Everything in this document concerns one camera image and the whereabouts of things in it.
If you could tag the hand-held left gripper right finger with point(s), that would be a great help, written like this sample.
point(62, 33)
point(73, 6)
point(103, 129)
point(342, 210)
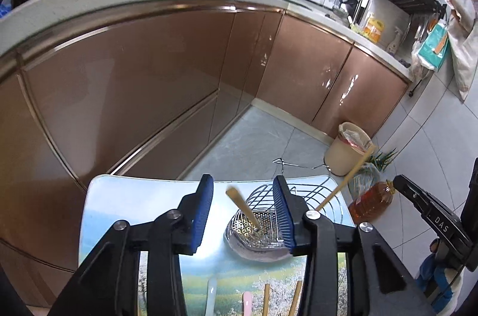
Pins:
point(282, 215)

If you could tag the copper kitchen cabinets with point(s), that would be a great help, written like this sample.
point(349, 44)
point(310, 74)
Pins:
point(149, 84)

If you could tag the plastic bag of green onions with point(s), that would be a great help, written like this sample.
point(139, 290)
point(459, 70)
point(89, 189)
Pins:
point(368, 172)

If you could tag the person's blue clothing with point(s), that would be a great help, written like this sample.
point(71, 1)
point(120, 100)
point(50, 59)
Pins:
point(438, 275)

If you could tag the pink ceramic spoon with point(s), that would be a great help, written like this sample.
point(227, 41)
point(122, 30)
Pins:
point(247, 304)

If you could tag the white spray bottle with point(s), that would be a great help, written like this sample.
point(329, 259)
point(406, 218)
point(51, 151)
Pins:
point(393, 41)

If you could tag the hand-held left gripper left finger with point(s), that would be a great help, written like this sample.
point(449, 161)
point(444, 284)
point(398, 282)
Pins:
point(199, 215)

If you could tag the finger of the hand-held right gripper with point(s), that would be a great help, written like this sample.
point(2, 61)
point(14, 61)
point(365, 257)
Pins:
point(410, 191)

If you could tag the pale blue ceramic spoon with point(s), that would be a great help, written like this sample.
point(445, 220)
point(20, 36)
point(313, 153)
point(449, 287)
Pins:
point(211, 297)

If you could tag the teal hanging bag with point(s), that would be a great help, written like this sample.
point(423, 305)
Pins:
point(433, 47)

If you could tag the beige trash bin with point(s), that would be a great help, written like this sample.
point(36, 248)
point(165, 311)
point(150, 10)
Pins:
point(343, 155)

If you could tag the white hanging bag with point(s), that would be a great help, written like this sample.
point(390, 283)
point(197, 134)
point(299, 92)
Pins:
point(463, 36)

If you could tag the yellow plastic bottle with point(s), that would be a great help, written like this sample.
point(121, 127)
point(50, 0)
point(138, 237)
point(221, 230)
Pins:
point(374, 29)

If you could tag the amber cooking oil bottle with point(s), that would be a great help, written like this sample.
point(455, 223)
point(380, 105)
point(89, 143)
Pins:
point(369, 202)

